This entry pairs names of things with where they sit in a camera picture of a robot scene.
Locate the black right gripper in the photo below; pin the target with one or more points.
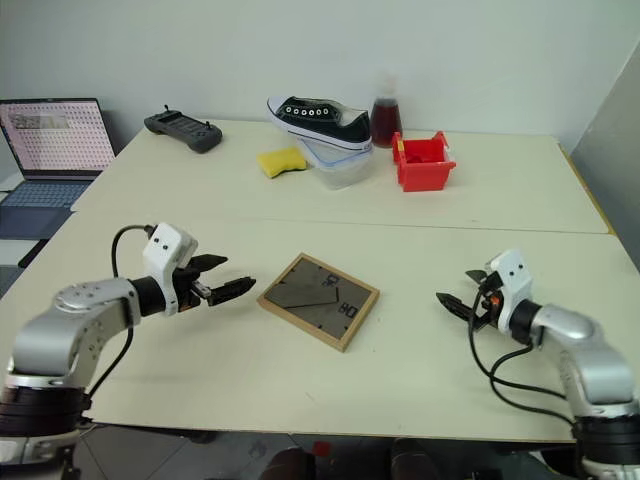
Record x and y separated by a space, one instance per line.
486 307

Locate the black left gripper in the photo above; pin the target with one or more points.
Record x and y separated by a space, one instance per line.
187 290

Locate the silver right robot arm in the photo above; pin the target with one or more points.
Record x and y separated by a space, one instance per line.
595 360

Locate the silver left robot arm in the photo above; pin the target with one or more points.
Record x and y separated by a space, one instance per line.
75 325

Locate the open grey laptop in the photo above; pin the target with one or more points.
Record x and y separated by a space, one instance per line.
55 145

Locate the yellow sponge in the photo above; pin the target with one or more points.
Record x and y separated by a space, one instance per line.
281 162

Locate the red plastic storage bin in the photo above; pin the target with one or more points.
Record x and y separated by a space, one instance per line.
422 167

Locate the dark grey handheld controller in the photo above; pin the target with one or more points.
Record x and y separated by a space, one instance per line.
185 131

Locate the clear plastic container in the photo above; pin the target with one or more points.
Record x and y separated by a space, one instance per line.
342 170

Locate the grey partition panel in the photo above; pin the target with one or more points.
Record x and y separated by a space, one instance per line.
610 175

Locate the black white canvas sneaker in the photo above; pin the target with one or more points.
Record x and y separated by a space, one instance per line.
325 122

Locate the flask with red liquid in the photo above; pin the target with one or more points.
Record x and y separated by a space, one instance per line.
386 122

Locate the dark rounded shape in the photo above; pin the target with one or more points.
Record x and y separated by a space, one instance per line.
292 465

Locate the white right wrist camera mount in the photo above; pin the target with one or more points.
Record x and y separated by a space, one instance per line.
515 285

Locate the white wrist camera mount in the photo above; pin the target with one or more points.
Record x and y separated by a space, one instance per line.
515 285
162 250

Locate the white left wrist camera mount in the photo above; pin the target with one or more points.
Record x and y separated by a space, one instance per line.
162 250

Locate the wooden framed picture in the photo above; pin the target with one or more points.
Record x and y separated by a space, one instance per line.
315 302

